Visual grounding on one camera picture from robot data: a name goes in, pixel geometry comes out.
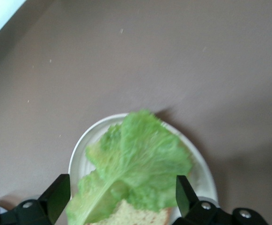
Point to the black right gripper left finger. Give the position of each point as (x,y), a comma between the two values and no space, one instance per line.
(59,199)

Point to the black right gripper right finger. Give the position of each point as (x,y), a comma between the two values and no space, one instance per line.
(185,199)

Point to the brown bread slice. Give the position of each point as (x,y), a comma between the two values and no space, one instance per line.
(131,215)

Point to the green lettuce leaf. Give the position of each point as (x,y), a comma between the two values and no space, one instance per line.
(138,159)

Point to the beige plate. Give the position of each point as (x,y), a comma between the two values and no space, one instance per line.
(78,161)

